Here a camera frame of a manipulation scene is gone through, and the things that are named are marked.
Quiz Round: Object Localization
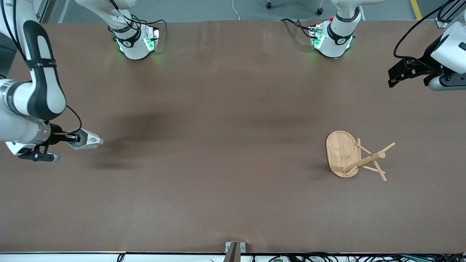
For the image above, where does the white faceted cup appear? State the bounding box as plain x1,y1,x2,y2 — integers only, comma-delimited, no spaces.
67,128,104,150

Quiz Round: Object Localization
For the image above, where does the wooden cup rack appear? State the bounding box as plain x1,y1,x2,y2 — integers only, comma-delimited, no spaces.
325,130,396,182

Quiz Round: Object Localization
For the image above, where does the brown table cover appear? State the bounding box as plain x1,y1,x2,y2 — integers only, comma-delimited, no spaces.
0,20,466,253

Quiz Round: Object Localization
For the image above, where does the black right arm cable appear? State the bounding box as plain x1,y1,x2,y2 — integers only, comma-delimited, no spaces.
0,0,83,134

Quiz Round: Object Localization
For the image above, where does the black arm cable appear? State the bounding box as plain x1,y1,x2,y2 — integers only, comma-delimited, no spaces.
0,0,83,134
393,0,466,70

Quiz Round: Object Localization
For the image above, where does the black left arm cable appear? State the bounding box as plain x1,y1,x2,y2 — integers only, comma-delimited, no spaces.
393,0,466,70

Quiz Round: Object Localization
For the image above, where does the aluminium frame post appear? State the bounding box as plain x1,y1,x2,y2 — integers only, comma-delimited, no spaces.
35,0,70,23
436,0,466,28

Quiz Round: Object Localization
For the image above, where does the black base power cable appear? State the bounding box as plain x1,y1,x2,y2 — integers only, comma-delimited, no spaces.
130,15,167,37
280,18,314,39

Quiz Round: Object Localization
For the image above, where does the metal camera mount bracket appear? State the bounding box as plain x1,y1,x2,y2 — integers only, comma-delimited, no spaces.
225,242,246,262

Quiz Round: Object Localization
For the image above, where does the black cable bundle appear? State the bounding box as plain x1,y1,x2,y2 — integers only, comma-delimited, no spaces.
269,252,466,262

